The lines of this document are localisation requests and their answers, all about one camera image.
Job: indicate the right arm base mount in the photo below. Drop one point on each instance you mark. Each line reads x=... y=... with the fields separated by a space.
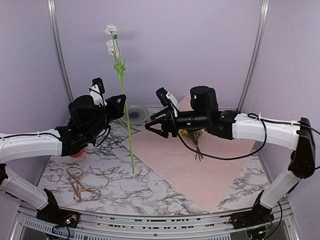
x=256 y=216

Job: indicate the pink wrapping paper sheet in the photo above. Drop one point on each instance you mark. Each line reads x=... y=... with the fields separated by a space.
x=205 y=182

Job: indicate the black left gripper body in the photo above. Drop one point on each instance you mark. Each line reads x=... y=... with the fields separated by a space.
x=113 y=114

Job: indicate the striped grey ceramic plate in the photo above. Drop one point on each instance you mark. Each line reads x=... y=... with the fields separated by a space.
x=136 y=115

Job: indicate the white fake flower stem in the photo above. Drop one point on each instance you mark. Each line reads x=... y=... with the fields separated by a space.
x=114 y=50

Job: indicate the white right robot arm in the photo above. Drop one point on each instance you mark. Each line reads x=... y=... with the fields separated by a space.
x=296 y=136

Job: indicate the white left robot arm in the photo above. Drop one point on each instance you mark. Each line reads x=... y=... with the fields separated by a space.
x=90 y=117

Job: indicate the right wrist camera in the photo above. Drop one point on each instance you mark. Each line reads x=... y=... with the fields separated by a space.
x=167 y=99

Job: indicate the left aluminium frame post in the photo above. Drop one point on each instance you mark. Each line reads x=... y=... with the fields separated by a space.
x=59 y=49

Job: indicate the right aluminium frame post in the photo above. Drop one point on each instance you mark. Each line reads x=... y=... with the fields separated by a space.
x=258 y=42

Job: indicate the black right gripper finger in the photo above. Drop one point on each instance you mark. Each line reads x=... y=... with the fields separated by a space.
x=163 y=131
x=162 y=114

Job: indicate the white bowl with red outside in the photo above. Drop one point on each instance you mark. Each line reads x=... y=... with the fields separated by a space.
x=79 y=154

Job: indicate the aluminium front rail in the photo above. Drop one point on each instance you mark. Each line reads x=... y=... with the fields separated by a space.
x=103 y=226

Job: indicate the yellow fake flower bunch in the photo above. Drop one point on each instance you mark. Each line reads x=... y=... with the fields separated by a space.
x=194 y=136

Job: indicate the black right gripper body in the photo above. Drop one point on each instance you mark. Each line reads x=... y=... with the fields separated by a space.
x=173 y=128

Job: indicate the beige raffia ribbon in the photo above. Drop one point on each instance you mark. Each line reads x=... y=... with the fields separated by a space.
x=81 y=192

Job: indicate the aluminium frame post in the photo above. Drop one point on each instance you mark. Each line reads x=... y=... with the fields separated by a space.
x=258 y=42
x=59 y=49

